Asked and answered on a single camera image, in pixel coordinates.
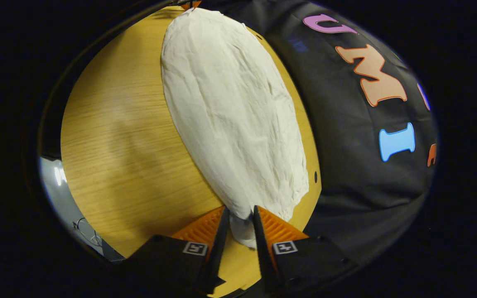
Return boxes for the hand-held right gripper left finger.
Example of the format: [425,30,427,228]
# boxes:
[125,206,231,295]

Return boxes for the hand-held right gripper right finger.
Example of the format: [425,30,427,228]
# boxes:
[253,205,357,292]

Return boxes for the white jeans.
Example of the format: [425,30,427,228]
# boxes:
[161,7,309,249]

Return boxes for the black backdrop cloth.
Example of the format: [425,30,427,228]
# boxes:
[205,0,438,266]

